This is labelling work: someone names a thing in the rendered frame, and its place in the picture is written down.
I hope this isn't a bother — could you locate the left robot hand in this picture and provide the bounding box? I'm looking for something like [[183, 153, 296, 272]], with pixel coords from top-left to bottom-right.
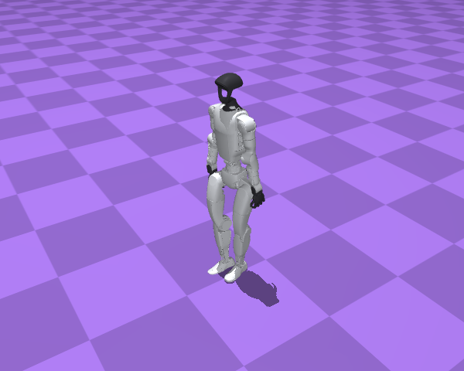
[[250, 186, 265, 209]]

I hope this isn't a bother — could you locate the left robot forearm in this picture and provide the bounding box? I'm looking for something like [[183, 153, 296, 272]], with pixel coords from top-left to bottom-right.
[[246, 154, 262, 193]]

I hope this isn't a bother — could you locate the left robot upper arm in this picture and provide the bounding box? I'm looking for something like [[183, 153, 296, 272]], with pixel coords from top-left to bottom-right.
[[237, 114, 257, 165]]

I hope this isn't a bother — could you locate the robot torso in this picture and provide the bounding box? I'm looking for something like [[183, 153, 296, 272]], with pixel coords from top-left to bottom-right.
[[213, 103, 249, 189]]

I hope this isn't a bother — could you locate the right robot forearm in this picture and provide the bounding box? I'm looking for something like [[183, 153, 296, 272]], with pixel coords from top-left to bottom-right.
[[206, 142, 218, 171]]

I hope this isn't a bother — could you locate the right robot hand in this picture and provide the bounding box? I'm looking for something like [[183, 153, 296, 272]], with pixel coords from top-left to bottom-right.
[[206, 165, 224, 188]]

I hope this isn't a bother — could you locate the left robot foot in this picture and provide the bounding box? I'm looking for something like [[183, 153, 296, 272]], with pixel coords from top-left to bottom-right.
[[224, 261, 247, 282]]

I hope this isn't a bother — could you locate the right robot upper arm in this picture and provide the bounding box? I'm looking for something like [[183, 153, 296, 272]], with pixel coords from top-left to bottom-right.
[[207, 103, 220, 147]]

